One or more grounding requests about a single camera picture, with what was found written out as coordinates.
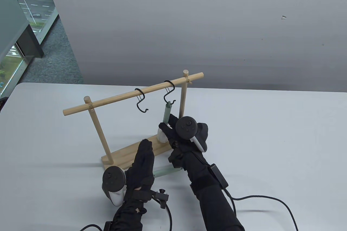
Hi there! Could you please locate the person's right forearm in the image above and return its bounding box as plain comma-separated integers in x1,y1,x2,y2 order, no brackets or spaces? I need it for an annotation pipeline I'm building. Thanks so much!
187,152,246,231

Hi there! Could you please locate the grey pillar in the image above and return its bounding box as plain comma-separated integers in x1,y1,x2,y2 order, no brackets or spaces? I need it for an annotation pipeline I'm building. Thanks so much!
0,0,44,65

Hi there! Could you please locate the grey left hand controller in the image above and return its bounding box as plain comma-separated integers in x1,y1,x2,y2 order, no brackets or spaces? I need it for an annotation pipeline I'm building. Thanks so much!
102,166,127,206

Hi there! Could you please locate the person's right hand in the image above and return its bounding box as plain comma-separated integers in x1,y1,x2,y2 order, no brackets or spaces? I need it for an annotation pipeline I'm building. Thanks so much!
159,114,208,169

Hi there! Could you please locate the green cup brush cylindrical sponge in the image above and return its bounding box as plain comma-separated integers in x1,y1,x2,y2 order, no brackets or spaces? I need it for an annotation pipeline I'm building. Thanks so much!
153,167,182,178

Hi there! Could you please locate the green cup brush ribbed sponge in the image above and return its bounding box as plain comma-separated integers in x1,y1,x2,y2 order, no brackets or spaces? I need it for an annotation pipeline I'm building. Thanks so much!
157,100,173,144

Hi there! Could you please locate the black right glove cable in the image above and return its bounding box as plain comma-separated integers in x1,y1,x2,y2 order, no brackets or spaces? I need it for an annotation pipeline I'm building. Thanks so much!
222,187,299,231

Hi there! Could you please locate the wooden hanging rack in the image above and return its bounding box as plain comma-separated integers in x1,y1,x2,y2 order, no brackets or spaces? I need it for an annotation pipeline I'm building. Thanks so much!
63,70,204,177

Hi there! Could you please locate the grey right hand controller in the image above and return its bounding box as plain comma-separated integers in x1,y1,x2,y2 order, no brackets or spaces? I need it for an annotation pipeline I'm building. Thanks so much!
176,116,208,152

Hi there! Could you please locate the person's left forearm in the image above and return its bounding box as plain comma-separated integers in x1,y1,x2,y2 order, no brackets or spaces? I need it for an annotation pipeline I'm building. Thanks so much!
111,199,148,231

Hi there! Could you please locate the grey hand controller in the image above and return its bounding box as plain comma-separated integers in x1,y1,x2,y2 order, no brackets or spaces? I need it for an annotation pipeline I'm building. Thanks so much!
176,116,208,152
102,166,127,206

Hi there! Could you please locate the black s-hook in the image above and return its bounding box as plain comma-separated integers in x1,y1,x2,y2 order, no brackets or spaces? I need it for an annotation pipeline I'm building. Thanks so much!
163,80,176,105
135,88,149,113

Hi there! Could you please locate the person's left hand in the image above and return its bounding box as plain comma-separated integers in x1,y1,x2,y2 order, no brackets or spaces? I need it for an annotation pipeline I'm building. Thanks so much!
123,139,155,201

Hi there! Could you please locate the black right forearm sensor box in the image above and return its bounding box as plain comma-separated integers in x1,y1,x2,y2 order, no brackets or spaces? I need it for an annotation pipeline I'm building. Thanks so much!
208,164,229,188

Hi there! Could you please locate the glass window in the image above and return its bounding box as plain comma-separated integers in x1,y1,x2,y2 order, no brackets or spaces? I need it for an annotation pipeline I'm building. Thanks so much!
0,0,59,96

